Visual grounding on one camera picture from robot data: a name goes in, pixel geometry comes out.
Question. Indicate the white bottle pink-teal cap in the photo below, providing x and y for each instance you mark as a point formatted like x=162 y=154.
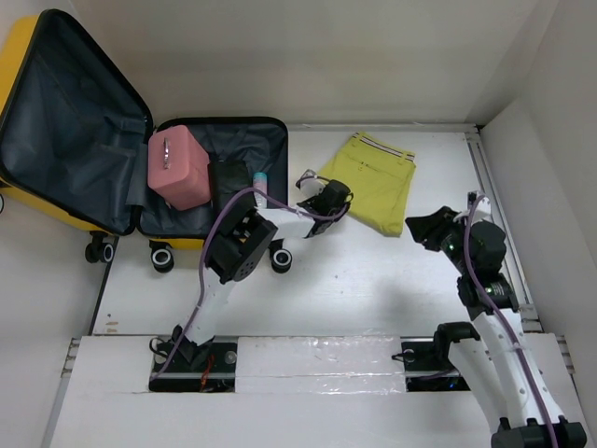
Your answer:
x=260 y=184

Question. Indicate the aluminium side rail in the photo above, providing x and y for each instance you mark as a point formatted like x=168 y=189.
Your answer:
x=512 y=265

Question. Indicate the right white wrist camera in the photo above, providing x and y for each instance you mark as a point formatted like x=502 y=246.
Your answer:
x=479 y=207

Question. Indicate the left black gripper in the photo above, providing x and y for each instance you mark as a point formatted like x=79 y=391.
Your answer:
x=342 y=206

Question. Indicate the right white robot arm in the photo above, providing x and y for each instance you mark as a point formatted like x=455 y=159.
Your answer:
x=489 y=350

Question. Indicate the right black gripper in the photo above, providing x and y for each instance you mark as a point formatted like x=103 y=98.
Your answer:
x=432 y=226

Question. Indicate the pink toiletry case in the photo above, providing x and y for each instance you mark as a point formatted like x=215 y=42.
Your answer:
x=178 y=168

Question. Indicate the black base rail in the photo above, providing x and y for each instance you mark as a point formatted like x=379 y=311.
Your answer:
x=424 y=372

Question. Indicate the black leather pouch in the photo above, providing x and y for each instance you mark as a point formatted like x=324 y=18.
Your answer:
x=226 y=179

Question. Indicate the yellow hard-shell suitcase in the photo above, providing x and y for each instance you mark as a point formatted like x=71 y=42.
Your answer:
x=74 y=136

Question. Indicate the yellow-green shorts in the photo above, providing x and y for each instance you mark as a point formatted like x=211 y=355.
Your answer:
x=379 y=177

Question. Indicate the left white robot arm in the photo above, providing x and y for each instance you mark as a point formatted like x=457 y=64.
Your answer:
x=241 y=235

